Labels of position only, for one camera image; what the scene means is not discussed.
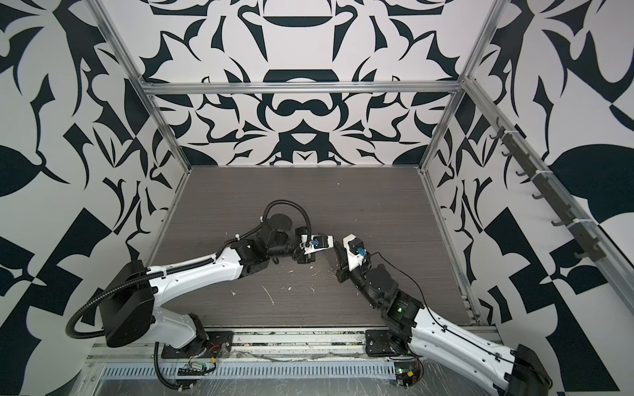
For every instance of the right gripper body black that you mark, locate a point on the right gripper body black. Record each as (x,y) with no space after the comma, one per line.
(344,274)

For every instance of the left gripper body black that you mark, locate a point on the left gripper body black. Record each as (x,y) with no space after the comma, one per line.
(300,248)

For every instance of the perforated metal ring plate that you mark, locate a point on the perforated metal ring plate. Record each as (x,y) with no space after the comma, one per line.
(331,260)

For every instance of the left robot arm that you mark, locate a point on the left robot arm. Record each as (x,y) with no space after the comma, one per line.
(131,309)

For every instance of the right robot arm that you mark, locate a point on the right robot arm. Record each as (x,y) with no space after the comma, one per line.
(413,329)

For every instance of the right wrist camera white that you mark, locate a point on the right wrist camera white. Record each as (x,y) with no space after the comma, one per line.
(355,251)

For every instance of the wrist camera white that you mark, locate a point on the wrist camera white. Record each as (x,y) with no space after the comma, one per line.
(316,243)
(355,251)

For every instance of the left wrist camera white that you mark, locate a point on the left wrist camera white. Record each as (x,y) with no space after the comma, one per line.
(316,243)

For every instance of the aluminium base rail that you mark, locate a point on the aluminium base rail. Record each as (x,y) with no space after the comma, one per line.
(276,344)

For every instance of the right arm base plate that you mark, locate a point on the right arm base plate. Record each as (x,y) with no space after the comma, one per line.
(386,343)

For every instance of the right circuit board with wires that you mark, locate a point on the right circuit board with wires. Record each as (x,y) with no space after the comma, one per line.
(408,372)

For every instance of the circuit board with wires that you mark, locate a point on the circuit board with wires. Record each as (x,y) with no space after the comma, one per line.
(194,368)
(408,372)

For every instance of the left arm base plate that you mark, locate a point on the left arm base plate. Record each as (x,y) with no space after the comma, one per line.
(208,344)

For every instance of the left circuit board with wires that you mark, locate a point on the left circuit board with wires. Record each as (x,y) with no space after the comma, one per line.
(194,368)

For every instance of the white slotted cable duct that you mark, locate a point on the white slotted cable duct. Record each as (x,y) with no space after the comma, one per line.
(381,370)

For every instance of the horizontal aluminium frame bar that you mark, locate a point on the horizontal aluminium frame bar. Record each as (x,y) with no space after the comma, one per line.
(295,87)

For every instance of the wall hook rail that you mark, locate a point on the wall hook rail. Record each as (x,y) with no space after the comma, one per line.
(551,190)

